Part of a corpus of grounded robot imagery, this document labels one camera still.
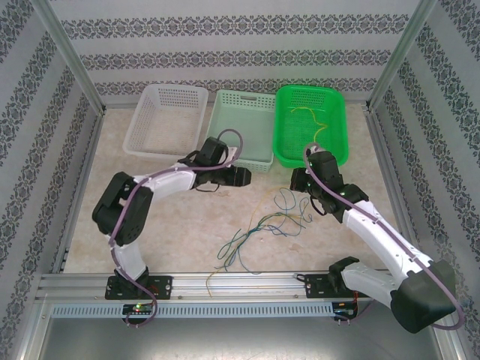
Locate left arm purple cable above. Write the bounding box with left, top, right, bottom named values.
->
left=108, top=129, right=245, bottom=327

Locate aluminium mounting rail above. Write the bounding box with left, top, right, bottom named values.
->
left=37, top=272, right=440, bottom=299

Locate slotted grey cable duct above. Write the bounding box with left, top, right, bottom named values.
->
left=50, top=302, right=335, bottom=318

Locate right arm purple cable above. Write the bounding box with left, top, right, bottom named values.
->
left=302, top=142, right=466, bottom=331

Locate grey metal panel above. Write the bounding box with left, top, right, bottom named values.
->
left=14, top=299, right=462, bottom=360

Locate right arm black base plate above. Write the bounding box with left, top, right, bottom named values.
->
left=304, top=272, right=374, bottom=299

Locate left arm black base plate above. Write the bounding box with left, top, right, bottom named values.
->
left=104, top=275, right=173, bottom=301

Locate bright green plastic basket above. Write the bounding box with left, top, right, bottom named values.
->
left=272, top=85, right=350, bottom=169

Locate aluminium frame post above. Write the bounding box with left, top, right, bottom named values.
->
left=31, top=0, right=107, bottom=113
left=365, top=0, right=439, bottom=112

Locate mint plastic basket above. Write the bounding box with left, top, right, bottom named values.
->
left=205, top=89, right=278, bottom=173

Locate white perforated plastic basket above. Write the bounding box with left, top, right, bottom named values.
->
left=122, top=84, right=209, bottom=158

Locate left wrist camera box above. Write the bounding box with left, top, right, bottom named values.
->
left=224, top=145, right=242, bottom=168

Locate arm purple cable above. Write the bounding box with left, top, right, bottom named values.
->
left=108, top=129, right=245, bottom=327
left=302, top=142, right=466, bottom=331

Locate aluminium side rail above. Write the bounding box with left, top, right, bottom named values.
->
left=365, top=110, right=427, bottom=271
left=51, top=110, right=108, bottom=274

